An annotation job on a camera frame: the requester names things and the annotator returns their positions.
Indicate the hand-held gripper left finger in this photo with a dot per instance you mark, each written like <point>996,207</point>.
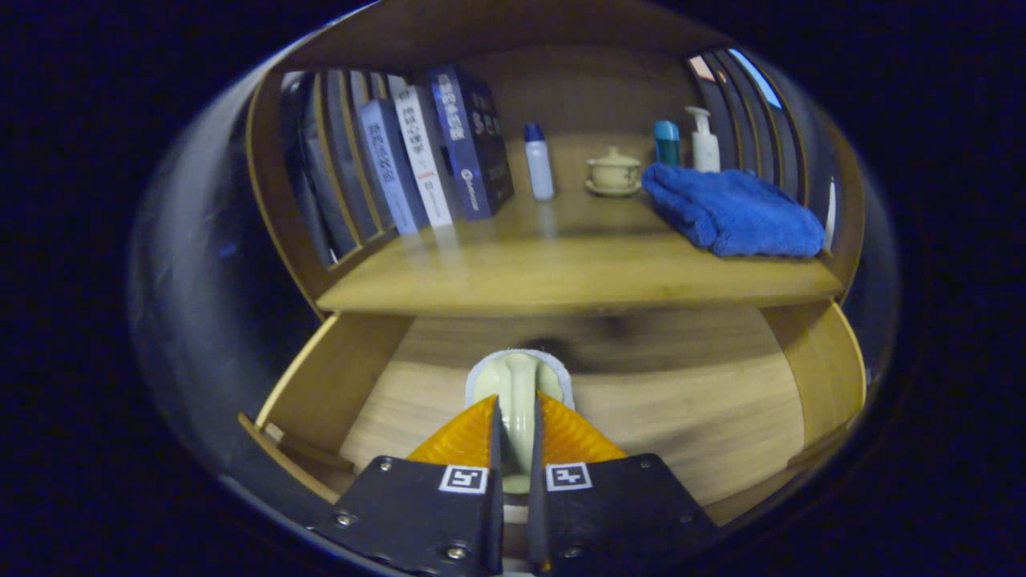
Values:
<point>433,513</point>

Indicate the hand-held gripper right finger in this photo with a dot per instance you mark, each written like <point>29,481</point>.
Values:
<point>609,509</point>

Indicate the wooden drawer with black knob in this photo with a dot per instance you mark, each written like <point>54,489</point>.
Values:
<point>689,409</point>

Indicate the wooden countertop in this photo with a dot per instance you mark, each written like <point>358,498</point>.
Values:
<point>561,264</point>

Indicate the folded blue towel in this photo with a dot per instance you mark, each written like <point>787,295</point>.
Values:
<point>737,212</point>

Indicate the black backdrop cloth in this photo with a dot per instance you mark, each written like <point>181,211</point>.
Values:
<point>208,264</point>

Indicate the cream lidded ceramic cup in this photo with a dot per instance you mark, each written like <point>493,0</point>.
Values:
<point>614,172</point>

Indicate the light blue book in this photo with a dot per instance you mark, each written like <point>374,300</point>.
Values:
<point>393,172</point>

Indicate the small white blue-capped bottle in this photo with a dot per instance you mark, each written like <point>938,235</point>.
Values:
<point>539,168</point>

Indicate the white book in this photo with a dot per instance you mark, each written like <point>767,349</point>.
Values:
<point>425,156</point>

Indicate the teal bottle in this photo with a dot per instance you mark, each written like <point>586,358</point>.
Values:
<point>666,144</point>

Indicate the dark blue book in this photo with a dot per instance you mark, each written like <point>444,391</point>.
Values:
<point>473,144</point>

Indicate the white pump bottle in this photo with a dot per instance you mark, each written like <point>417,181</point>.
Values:
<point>705,148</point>

